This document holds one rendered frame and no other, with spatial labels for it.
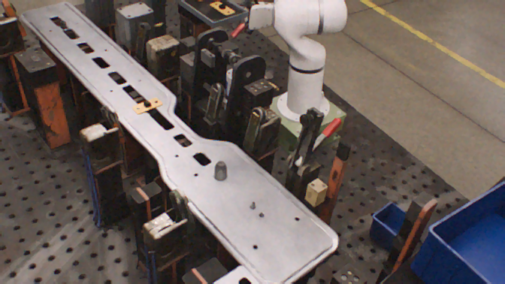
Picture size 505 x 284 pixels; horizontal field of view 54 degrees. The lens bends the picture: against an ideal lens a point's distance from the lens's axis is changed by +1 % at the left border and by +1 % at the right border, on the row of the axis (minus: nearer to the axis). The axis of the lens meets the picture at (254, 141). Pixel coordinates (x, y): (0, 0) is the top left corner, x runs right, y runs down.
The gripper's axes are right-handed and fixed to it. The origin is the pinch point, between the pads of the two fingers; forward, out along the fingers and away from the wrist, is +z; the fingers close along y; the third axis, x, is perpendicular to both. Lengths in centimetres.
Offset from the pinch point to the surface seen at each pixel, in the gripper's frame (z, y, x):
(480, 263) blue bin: -10, -11, -127
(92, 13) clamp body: 53, -4, 5
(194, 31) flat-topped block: 23.8, -10.8, -24.3
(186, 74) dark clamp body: 32, -9, -44
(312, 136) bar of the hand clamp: 15, -23, -93
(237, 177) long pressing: 30, -6, -86
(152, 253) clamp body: 55, -6, -102
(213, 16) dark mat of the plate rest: 20.4, -21.1, -33.5
